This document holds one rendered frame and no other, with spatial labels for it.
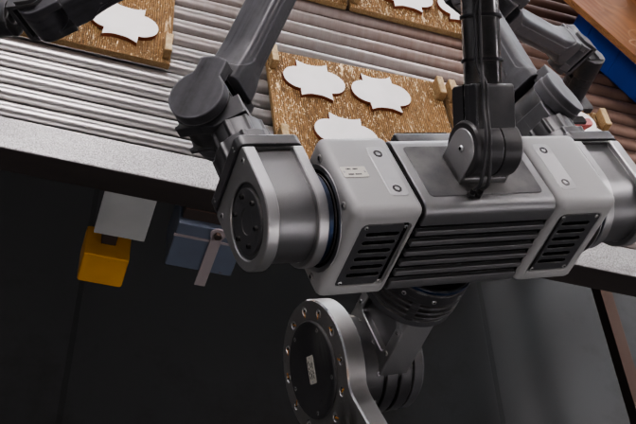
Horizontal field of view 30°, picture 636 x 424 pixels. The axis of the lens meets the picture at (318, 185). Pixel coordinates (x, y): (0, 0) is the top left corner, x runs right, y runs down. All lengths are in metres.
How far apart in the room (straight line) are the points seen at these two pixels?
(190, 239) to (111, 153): 0.23
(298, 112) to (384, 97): 0.23
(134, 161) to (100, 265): 0.25
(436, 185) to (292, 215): 0.19
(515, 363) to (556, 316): 0.29
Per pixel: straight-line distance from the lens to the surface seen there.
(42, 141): 2.24
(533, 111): 1.77
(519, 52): 1.90
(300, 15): 2.79
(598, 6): 3.11
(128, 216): 2.31
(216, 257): 2.34
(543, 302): 3.80
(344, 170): 1.40
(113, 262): 2.37
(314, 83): 2.54
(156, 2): 2.63
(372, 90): 2.59
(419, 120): 2.58
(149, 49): 2.49
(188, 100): 1.51
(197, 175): 2.26
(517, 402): 3.47
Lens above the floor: 2.39
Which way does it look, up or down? 39 degrees down
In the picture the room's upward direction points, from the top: 23 degrees clockwise
